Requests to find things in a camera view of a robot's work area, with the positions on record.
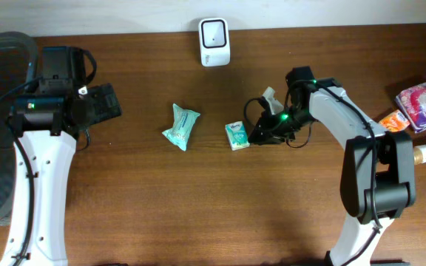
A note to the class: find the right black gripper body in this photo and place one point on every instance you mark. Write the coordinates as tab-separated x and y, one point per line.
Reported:
281	124

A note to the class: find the teal wipes pouch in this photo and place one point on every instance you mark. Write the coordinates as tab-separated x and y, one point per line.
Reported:
184	120

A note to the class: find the white barcode scanner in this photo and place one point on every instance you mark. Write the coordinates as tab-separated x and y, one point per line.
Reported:
214	42

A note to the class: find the teal tissue pack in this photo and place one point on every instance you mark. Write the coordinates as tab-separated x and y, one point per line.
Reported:
237	135

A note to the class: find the orange tissue pack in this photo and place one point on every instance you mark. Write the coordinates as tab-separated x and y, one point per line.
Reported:
395	121

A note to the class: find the red purple floral package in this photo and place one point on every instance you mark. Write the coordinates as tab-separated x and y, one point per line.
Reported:
412	102

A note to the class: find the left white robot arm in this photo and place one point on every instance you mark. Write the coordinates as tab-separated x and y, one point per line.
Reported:
45	122

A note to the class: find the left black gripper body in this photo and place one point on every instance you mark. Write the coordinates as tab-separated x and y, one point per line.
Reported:
102	106

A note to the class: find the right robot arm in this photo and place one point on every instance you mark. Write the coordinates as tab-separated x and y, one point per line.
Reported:
377	182

